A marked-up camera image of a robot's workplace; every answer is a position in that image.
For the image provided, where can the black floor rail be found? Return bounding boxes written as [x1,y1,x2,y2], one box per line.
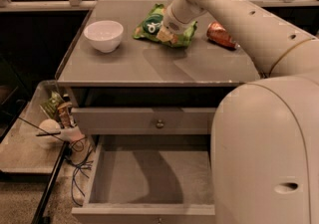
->
[31,142,69,224]

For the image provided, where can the brown snack packet in bin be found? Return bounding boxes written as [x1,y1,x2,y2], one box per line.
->
[58,102,75,128]

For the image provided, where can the green snack bag in bin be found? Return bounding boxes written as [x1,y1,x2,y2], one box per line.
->
[40,91,64,118]

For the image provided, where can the clear plastic storage bin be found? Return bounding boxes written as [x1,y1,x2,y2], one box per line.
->
[0,80,86,174]

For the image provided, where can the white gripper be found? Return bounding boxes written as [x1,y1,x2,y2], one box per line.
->
[157,0,205,44]

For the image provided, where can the round metal drawer knob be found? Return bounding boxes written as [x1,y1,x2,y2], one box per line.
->
[156,119,164,128]

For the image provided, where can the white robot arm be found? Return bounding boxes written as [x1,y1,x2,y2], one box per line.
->
[159,0,319,224]

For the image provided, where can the green rice chip bag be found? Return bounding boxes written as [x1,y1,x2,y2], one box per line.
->
[132,4,197,48]

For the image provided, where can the white ceramic bowl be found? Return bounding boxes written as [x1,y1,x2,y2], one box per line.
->
[84,20,124,53]

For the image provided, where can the orange soda can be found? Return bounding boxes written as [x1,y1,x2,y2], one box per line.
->
[206,21,238,50]

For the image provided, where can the black cables on floor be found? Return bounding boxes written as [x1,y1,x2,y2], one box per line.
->
[65,134,96,207]

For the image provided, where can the closed grey top drawer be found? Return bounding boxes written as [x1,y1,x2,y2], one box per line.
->
[72,108,215,135]

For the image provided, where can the open grey middle drawer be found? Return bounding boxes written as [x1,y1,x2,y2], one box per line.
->
[72,135,215,224]

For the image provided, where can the white ball in bin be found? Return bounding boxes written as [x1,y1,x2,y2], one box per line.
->
[39,119,61,135]

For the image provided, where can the grey drawer cabinet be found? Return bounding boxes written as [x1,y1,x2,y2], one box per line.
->
[55,0,261,154]

